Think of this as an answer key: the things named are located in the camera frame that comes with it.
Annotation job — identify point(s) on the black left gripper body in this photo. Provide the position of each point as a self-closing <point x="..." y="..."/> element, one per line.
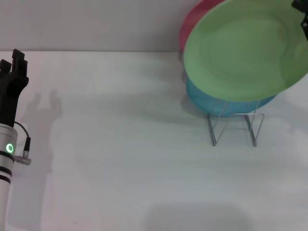
<point x="9" y="101"/>

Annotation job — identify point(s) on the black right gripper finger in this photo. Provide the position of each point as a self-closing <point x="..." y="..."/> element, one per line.
<point x="300" y="4"/>

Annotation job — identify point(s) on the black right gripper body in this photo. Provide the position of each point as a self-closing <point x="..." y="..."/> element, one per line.
<point x="305" y="31"/>

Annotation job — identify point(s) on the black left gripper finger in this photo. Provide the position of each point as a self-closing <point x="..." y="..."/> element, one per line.
<point x="4" y="68"/>
<point x="19" y="65"/>

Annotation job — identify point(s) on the green plate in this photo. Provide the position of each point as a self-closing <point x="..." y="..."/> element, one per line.
<point x="240" y="50"/>

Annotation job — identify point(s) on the red plate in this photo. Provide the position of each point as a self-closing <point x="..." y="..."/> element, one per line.
<point x="190" y="26"/>

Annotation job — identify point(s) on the light blue plate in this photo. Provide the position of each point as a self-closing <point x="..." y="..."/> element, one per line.
<point x="204" y="101"/>

